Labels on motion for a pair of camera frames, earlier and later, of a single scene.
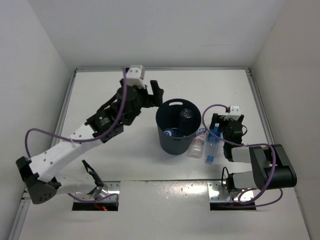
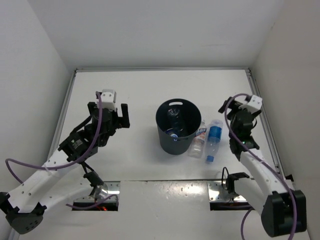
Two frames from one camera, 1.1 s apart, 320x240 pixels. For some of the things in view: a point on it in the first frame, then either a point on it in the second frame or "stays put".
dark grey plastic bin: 177,113 stays put
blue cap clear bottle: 212,144 stays put
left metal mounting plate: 109,188 stays put
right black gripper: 216,118 -> 222,109
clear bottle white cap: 186,122 -> 176,124
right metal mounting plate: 218,193 stays put
